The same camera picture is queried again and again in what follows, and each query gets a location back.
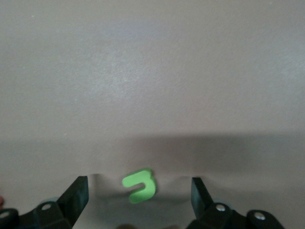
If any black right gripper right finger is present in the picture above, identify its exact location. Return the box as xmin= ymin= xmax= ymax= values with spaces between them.
xmin=185 ymin=177 xmax=286 ymax=229

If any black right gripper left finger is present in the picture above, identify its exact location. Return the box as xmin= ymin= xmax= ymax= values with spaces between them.
xmin=0 ymin=176 xmax=89 ymax=229

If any green foam letter u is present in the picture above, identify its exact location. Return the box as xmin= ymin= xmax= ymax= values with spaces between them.
xmin=121 ymin=168 xmax=157 ymax=205

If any brown table cover sheet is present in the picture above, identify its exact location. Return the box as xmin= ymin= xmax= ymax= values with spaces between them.
xmin=0 ymin=0 xmax=305 ymax=229

